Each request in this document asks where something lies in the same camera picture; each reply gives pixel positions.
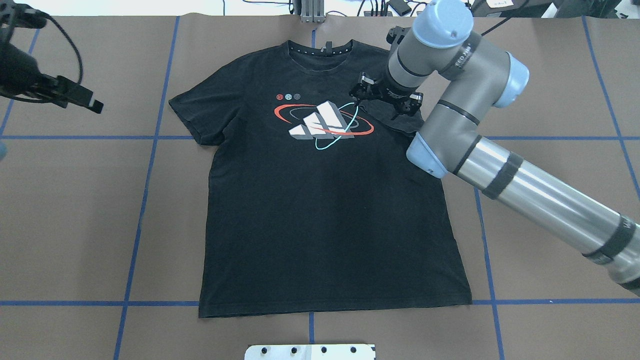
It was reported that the white mounting plate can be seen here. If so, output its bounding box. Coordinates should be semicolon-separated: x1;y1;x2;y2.
244;343;378;360

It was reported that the aluminium frame post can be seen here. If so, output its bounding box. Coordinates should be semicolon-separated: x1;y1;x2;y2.
294;0;326;24

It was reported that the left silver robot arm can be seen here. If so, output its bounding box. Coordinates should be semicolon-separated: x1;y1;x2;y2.
0;0;104;114

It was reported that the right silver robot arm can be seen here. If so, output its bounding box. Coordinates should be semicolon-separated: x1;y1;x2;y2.
389;0;639;301

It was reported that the black printed t-shirt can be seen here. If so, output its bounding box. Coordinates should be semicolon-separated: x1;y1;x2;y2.
168;39;473;318

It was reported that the black power strip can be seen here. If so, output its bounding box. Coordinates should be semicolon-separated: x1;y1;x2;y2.
357;0;432;18

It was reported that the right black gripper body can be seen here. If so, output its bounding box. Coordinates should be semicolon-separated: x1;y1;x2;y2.
349;72;424;119

